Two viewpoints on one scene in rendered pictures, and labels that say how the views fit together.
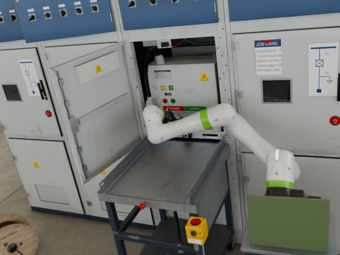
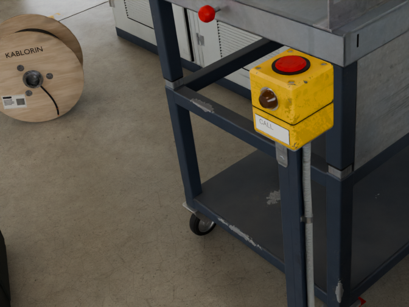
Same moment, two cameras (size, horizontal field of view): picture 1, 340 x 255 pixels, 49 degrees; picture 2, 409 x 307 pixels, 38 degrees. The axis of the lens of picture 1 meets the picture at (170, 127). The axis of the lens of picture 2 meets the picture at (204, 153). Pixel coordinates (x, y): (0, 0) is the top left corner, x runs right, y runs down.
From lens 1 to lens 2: 1.08 m
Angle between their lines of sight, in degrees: 28
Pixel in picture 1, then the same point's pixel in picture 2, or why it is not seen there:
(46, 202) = (136, 24)
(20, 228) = (50, 45)
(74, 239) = (155, 101)
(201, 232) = (292, 104)
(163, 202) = (262, 11)
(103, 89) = not seen: outside the picture
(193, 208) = (334, 45)
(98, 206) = (215, 49)
